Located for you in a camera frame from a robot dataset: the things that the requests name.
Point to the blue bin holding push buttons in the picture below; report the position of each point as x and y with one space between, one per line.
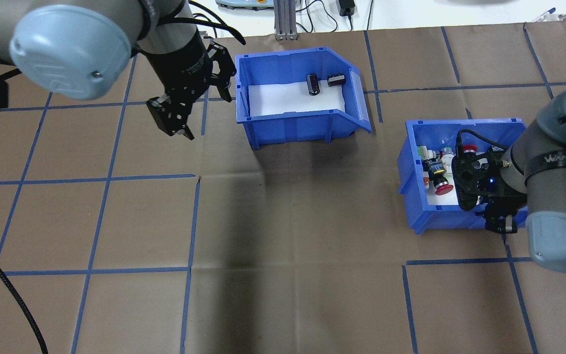
440 222

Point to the blue bin holding batteries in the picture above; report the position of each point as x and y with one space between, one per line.
288 128

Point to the long dark cylinder battery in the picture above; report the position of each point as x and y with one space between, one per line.
313 84

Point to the short dark cylinder battery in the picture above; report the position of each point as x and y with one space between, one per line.
336 80

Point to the grey teach pendant with screen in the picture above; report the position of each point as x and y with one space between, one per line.
243 4

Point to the red black push button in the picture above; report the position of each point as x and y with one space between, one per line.
468 148

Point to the red mushroom emergency stop button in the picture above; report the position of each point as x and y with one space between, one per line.
440 181

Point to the black power adapter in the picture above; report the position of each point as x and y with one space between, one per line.
346 6

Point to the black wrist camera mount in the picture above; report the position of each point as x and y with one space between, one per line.
474 177

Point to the white push button switch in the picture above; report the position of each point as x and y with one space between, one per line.
446 153

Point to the aluminium profile post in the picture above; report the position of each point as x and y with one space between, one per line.
285 19

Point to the orange push button switch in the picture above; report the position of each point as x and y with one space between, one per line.
426 183

